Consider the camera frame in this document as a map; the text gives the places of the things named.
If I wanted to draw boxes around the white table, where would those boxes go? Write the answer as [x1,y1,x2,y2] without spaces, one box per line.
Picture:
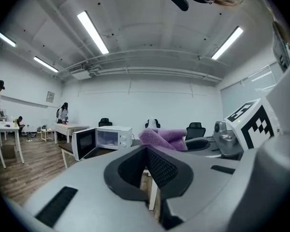
[0,121,25,169]

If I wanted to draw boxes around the gray gripper-mounted camera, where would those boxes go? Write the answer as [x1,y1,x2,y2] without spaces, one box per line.
[212,120,234,142]

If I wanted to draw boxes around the small white stand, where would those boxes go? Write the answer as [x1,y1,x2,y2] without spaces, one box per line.
[40,127,54,143]

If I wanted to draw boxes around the ceiling light panel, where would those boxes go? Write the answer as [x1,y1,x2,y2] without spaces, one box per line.
[210,26,244,60]
[76,10,110,55]
[33,56,59,73]
[0,29,17,48]

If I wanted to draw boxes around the white ceiling pipes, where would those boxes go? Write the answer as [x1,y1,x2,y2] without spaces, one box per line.
[55,65,223,83]

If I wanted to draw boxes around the black office chair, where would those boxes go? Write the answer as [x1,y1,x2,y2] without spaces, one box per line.
[145,118,161,130]
[98,117,113,128]
[185,121,206,141]

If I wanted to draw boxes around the purple cloth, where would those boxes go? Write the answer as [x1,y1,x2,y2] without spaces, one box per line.
[138,127,188,152]

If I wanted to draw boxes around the person's white printed top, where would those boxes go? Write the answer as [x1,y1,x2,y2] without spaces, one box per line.
[272,20,290,74]

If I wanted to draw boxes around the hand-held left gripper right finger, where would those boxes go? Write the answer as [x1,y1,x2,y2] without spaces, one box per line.
[146,145,256,232]

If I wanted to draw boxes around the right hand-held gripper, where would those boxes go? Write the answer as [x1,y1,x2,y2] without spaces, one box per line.
[183,98,275,160]

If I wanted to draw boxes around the white ceiling air conditioner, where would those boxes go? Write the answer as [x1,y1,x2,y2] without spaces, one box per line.
[71,70,92,80]

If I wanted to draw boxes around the light wood-top table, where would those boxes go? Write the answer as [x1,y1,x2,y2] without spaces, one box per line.
[52,123,90,145]

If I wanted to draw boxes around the white board on table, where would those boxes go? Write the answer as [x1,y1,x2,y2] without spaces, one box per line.
[71,126,133,161]

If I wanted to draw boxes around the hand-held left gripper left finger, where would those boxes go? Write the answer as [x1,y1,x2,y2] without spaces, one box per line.
[23,144,166,232]

